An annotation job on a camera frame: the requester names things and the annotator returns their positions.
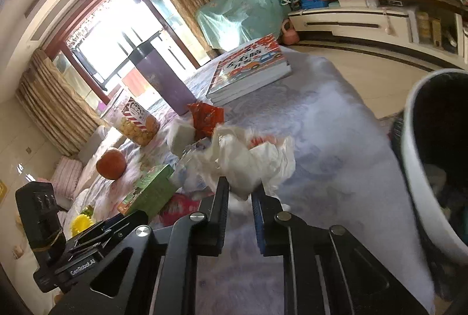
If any green snack box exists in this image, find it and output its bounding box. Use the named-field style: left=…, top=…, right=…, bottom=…
left=117, top=164, right=175, bottom=217

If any white television cabinet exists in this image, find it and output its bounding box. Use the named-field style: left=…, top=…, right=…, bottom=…
left=289, top=0, right=468, bottom=63

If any white tissue packet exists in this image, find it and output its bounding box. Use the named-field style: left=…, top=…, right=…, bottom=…
left=166, top=119, right=196, bottom=155

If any red cover picture book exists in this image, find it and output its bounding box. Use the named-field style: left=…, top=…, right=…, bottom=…
left=206, top=68, right=293, bottom=106
left=210, top=33, right=291, bottom=96

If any brown framed sliding glass door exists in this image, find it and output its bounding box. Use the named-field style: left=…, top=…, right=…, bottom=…
left=44, top=0, right=213, bottom=107

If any pink toy kettle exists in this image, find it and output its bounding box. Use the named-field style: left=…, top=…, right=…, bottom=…
left=281, top=20, right=300, bottom=45

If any white plastic bag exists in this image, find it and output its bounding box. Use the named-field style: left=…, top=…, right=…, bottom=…
left=190, top=124, right=296, bottom=202

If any teal furniture cover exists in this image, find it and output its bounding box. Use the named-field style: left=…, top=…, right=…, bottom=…
left=195, top=0, right=293, bottom=50

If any purple thermos bottle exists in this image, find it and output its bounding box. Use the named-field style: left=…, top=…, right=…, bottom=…
left=136, top=50, right=196, bottom=116

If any red snack wrapper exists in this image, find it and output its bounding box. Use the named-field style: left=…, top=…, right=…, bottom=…
left=187, top=101, right=224, bottom=138

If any glass jar of snack balls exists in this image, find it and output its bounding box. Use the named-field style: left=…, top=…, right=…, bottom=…
left=102, top=88, right=161, bottom=147

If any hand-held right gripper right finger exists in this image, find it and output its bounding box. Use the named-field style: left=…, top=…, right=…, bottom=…
left=252, top=185, right=429, bottom=315

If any beige sofa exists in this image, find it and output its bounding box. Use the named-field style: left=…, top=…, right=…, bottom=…
left=49, top=125, right=121, bottom=211

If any floral tablecloth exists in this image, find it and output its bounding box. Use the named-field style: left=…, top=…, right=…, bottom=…
left=66, top=44, right=436, bottom=315

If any pink packet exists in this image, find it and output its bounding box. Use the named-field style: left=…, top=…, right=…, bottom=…
left=161, top=192, right=214, bottom=226

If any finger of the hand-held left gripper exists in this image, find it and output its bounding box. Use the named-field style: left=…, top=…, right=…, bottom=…
left=74, top=211, right=149, bottom=254

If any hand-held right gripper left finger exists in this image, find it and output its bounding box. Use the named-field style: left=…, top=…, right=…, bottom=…
left=47, top=176, right=230, bottom=315

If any yellow ribbed toy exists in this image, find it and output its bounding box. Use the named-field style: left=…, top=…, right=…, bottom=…
left=71, top=214, right=94, bottom=237

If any red apple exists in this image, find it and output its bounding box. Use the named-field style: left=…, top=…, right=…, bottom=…
left=96, top=149, right=127, bottom=180

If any white round trash bin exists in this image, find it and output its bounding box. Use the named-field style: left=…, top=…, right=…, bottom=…
left=389, top=68, right=468, bottom=304

